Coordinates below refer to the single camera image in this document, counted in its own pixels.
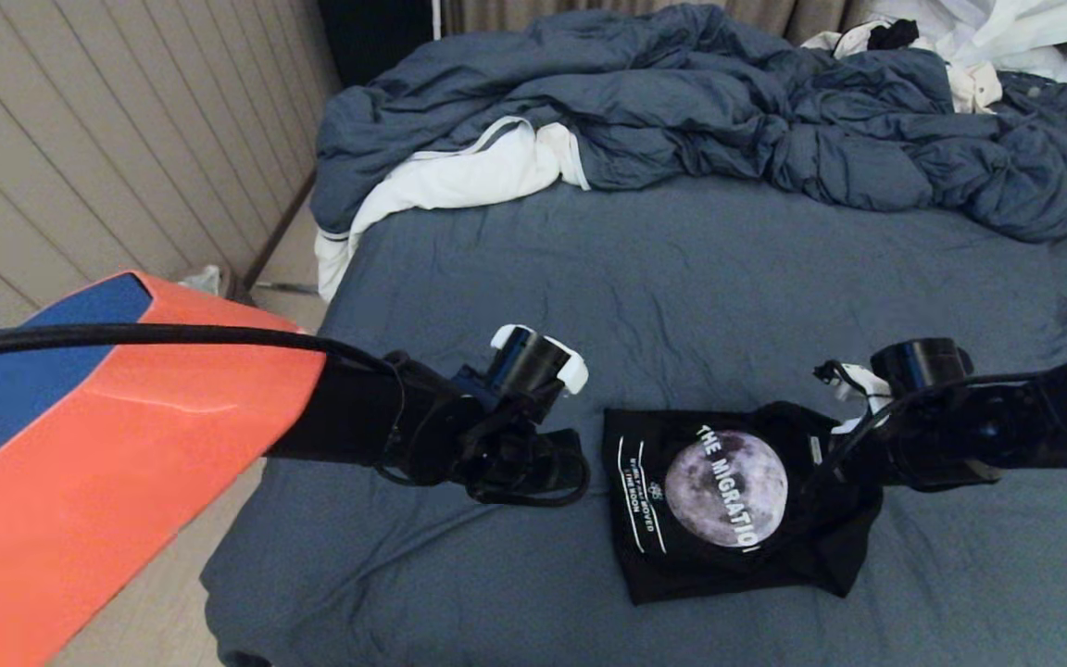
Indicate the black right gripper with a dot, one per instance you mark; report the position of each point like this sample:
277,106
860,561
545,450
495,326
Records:
862,459

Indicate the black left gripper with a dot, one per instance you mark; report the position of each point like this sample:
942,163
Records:
524,463

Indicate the black t-shirt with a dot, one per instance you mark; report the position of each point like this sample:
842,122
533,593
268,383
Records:
663,565

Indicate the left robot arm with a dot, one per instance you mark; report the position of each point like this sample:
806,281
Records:
126,445

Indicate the silver metal rod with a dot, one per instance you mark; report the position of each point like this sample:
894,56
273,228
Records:
288,288

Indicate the white duvet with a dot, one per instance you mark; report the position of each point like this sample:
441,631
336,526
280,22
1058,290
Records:
459,176

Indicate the crumpled blue duvet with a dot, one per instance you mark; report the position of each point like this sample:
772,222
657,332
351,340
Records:
682,93

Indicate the small black fabric item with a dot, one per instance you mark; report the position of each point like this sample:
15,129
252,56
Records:
893,34

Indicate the beige curtain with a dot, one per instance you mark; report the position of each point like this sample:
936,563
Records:
496,14

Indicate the white crumpled shirt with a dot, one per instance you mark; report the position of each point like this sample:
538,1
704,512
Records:
1006,28

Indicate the black tall furniture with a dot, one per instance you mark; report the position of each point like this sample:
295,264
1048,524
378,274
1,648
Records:
376,32

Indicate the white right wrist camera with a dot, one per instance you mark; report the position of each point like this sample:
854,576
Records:
867,380

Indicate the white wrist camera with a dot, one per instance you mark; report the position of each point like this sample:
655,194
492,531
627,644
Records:
572,371
867,380

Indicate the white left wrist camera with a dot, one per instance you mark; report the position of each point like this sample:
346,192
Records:
572,371

